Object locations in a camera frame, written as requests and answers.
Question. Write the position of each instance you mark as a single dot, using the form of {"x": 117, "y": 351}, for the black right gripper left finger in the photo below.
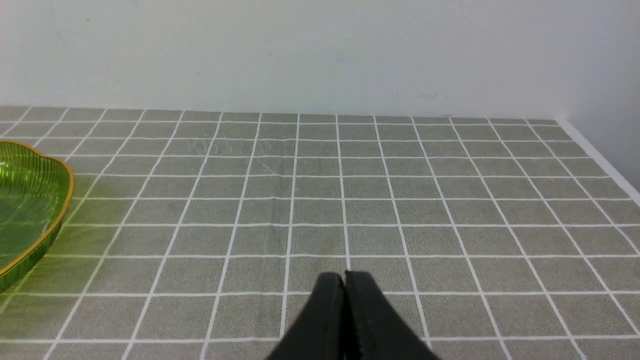
{"x": 316, "y": 333}

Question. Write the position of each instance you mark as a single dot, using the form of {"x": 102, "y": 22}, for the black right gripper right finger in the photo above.
{"x": 380, "y": 332}

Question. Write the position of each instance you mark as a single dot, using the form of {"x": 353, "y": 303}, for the grey checked tablecloth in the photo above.
{"x": 199, "y": 235}

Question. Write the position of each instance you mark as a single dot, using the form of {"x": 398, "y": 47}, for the green glass plate gold rim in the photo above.
{"x": 35, "y": 194}

